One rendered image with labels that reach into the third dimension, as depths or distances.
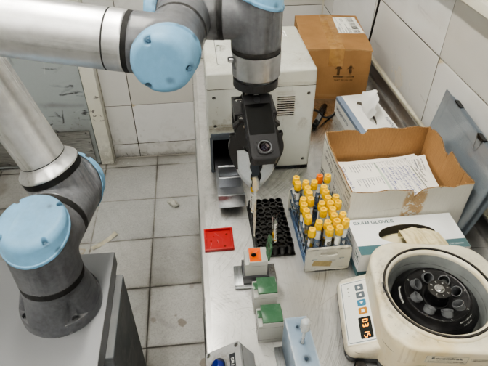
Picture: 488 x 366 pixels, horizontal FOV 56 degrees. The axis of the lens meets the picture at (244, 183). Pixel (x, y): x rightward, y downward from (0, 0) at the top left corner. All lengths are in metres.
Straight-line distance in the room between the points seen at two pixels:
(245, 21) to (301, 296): 0.58
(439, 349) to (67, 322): 0.64
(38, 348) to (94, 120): 1.91
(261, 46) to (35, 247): 0.47
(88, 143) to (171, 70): 2.28
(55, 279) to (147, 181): 1.87
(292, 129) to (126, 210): 1.46
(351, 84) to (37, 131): 1.09
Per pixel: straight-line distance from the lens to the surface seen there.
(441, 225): 1.13
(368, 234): 1.05
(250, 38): 0.68
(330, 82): 1.63
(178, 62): 0.54
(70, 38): 0.59
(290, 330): 0.84
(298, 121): 1.23
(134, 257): 2.29
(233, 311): 0.98
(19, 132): 0.87
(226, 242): 1.09
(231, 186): 1.18
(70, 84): 2.63
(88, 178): 0.93
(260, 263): 0.96
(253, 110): 0.72
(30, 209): 0.86
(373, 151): 1.28
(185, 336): 1.99
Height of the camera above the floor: 1.68
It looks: 40 degrees down
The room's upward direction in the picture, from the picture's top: straight up
